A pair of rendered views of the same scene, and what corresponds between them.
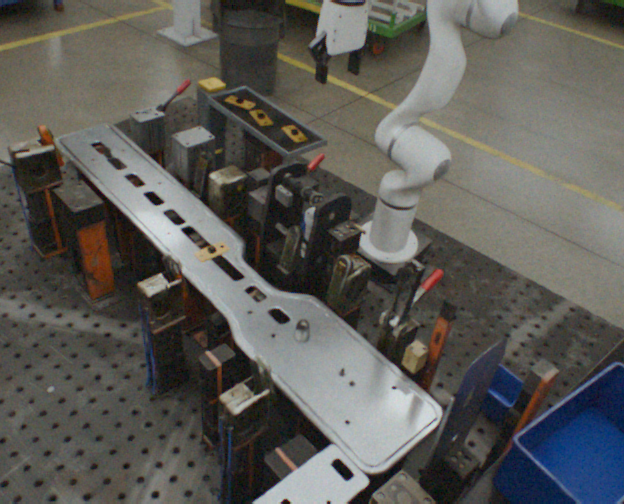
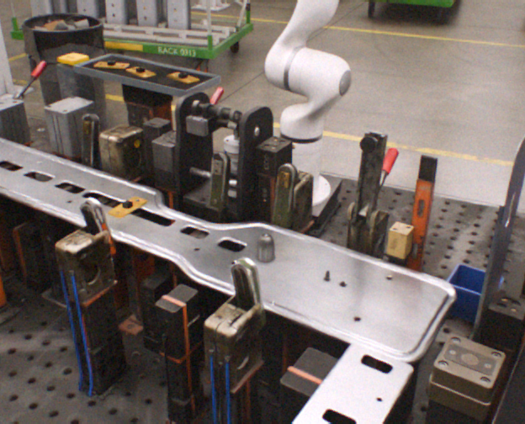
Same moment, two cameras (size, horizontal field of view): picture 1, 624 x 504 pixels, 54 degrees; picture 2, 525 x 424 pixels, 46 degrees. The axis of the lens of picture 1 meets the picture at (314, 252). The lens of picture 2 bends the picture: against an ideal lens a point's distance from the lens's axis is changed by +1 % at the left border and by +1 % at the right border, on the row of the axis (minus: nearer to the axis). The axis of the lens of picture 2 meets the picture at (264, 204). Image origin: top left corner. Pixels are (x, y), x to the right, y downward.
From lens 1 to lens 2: 39 cm
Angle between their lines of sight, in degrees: 14
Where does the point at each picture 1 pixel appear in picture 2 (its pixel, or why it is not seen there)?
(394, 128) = (285, 53)
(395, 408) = (401, 294)
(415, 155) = (315, 72)
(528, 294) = (451, 209)
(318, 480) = (356, 381)
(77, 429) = not seen: outside the picture
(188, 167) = (70, 139)
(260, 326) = (214, 258)
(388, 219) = (298, 157)
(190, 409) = (142, 400)
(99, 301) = not seen: outside the picture
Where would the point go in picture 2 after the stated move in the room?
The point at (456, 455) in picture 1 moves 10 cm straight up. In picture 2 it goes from (502, 302) to (516, 244)
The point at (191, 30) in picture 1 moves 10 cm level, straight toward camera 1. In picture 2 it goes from (3, 88) to (5, 92)
